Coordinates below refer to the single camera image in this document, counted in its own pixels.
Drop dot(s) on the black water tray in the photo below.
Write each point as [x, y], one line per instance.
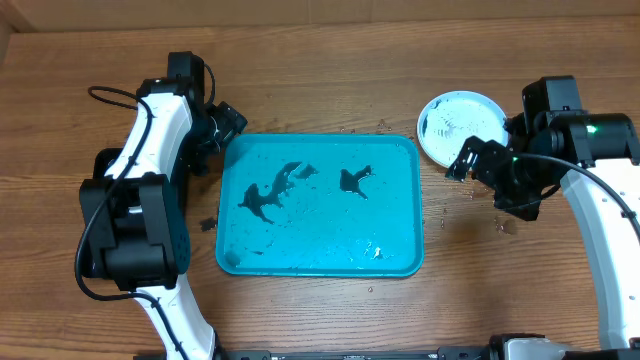
[110, 162]

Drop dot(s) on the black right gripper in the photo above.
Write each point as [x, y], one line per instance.
[493, 156]

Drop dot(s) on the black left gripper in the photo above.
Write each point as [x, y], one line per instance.
[231, 121]

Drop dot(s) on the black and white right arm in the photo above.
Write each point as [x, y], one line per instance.
[594, 161]

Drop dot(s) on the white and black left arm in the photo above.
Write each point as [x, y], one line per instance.
[135, 244]

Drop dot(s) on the teal plastic serving tray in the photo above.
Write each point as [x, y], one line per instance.
[321, 206]

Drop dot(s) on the light blue-rimmed plate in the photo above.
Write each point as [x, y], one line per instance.
[448, 120]

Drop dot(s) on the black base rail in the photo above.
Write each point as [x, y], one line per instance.
[350, 355]

